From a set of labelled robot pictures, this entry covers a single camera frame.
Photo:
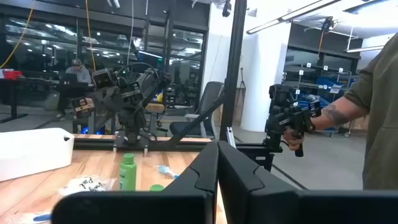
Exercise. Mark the clear bag of cotton pads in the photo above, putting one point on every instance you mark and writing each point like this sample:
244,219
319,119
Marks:
87,185

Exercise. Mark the black background table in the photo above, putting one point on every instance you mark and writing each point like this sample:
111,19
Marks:
18,84

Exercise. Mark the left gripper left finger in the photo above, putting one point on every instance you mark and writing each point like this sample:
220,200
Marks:
140,205

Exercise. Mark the tan and black device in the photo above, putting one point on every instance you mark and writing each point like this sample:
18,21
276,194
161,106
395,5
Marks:
82,107

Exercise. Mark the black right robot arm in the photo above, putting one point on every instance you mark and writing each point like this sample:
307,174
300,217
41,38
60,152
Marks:
133,124

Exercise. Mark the standing person's hand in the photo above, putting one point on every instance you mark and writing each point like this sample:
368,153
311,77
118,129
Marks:
292,140

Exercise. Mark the distant seated person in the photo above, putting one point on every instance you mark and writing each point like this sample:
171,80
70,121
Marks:
79,74

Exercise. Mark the short ceiling light bar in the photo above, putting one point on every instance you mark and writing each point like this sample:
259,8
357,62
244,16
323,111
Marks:
365,48

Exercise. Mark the grey office chair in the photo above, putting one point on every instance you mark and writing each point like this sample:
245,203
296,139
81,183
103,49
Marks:
208,99

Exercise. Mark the long ceiling light bar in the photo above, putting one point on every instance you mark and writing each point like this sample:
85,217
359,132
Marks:
280,20

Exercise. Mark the white plastic bin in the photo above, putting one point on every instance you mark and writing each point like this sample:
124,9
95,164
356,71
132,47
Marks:
31,152

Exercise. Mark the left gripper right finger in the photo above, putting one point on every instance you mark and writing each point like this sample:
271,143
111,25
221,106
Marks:
280,205

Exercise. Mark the standing person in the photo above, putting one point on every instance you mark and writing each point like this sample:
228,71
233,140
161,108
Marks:
382,124

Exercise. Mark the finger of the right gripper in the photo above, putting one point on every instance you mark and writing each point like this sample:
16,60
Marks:
102,101
116,101

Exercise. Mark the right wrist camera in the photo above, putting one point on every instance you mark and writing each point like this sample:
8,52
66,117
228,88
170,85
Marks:
105,79

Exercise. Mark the wooden stool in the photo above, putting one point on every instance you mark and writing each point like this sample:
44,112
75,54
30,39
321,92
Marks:
155,107

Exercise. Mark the red box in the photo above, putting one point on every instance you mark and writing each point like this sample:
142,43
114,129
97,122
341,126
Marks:
11,74

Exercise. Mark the metal rack with blue bins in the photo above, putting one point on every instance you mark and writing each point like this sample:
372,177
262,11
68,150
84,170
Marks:
323,84

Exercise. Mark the light blue toothbrush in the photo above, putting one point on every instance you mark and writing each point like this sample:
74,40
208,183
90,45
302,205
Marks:
167,171

